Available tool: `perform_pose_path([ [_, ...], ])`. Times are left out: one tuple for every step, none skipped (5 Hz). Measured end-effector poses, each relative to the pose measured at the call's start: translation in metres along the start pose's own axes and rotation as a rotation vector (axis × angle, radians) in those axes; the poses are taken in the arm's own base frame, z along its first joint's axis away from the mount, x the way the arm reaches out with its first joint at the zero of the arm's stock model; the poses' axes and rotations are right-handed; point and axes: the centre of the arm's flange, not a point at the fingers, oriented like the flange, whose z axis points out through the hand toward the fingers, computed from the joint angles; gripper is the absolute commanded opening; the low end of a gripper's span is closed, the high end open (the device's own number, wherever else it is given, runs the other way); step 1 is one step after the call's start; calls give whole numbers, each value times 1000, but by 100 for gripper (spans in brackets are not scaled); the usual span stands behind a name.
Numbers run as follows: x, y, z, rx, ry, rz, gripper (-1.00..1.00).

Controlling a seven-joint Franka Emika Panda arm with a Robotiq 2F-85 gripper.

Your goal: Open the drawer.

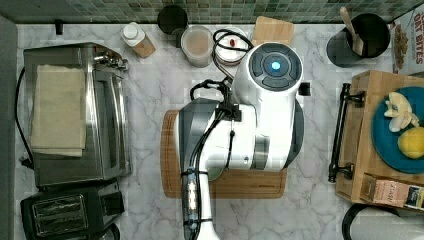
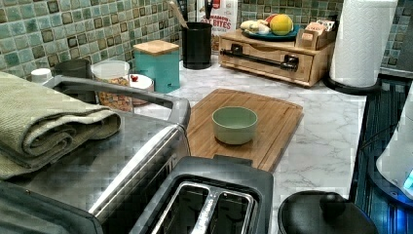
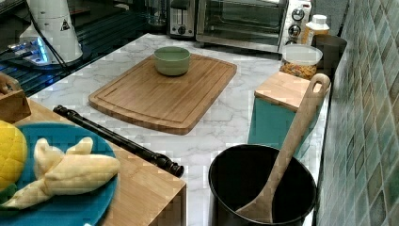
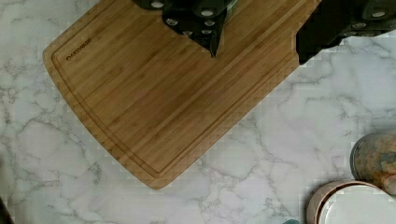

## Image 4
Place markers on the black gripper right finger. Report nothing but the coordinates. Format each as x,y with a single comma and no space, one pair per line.
334,20

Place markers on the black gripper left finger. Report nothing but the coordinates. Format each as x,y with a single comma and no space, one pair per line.
200,20

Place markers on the bamboo cutting board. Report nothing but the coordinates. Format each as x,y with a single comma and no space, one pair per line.
157,101

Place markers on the speckled ceramic jar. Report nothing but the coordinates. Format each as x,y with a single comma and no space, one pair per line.
372,160

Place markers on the pink bowl with white interior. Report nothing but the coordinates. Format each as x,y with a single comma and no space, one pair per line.
350,202

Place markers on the small teal object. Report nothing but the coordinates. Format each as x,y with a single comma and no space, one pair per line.
292,221

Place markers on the dark object at left edge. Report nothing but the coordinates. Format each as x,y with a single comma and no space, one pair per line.
5,217

